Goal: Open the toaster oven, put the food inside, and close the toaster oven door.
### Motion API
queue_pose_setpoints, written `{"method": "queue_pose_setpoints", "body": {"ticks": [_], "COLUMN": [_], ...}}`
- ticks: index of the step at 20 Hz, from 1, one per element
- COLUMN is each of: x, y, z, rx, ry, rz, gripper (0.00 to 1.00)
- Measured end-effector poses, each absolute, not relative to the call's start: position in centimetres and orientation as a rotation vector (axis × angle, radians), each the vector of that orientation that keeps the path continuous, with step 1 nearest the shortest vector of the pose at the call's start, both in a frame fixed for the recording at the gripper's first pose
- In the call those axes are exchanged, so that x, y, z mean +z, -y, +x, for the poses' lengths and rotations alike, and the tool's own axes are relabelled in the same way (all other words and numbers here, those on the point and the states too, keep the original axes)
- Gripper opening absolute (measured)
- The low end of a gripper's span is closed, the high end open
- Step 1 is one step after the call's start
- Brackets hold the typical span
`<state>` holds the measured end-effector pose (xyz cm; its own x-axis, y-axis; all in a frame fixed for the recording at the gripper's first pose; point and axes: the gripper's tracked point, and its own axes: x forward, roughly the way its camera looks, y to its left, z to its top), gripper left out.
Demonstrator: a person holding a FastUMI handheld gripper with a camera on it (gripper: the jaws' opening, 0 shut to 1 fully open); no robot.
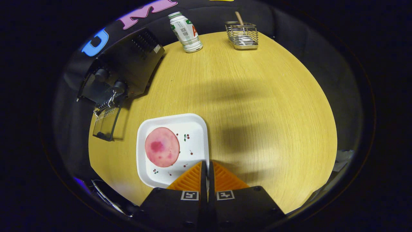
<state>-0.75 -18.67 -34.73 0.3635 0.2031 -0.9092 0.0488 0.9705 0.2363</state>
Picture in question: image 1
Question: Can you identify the black toaster oven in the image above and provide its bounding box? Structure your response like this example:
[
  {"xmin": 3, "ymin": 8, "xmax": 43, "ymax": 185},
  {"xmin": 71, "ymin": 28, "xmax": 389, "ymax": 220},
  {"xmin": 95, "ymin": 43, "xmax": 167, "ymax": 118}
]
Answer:
[{"xmin": 76, "ymin": 27, "xmax": 165, "ymax": 141}]

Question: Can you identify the black backdrop cloth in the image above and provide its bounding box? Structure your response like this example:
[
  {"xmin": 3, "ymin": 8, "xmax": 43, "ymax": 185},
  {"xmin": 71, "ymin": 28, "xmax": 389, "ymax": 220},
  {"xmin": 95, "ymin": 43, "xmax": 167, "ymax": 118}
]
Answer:
[{"xmin": 51, "ymin": 0, "xmax": 364, "ymax": 181}]

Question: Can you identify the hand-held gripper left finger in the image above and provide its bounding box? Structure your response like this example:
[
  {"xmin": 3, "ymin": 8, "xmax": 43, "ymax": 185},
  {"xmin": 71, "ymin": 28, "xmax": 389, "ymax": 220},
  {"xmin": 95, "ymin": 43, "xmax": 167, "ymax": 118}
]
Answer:
[{"xmin": 139, "ymin": 161, "xmax": 208, "ymax": 232}]

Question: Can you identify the white bottle green label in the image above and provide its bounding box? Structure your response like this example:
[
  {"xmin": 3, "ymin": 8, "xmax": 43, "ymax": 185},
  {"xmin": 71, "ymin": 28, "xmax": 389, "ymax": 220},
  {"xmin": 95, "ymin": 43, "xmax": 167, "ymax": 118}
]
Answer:
[{"xmin": 168, "ymin": 12, "xmax": 203, "ymax": 53}]

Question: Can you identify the white square plate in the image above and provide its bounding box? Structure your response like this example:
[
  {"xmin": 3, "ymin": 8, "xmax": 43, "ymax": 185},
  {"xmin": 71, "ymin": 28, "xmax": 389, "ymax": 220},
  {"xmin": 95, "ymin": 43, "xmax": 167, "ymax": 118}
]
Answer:
[{"xmin": 136, "ymin": 113, "xmax": 210, "ymax": 189}]

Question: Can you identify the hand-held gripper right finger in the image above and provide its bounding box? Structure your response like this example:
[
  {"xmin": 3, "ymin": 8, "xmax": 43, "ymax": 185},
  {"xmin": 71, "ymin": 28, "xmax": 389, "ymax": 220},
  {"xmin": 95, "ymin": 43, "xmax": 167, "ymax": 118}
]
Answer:
[{"xmin": 208, "ymin": 160, "xmax": 286, "ymax": 232}]

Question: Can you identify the pink ham slice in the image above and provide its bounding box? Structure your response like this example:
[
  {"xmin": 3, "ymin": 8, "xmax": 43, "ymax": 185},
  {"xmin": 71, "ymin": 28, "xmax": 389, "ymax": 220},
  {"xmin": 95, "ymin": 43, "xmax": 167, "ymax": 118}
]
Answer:
[{"xmin": 145, "ymin": 127, "xmax": 180, "ymax": 168}]

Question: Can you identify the metal wire basket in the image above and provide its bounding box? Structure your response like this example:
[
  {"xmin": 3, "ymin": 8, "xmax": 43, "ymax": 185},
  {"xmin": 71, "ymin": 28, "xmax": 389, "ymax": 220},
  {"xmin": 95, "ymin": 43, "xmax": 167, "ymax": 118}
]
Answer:
[{"xmin": 225, "ymin": 21, "xmax": 259, "ymax": 50}]

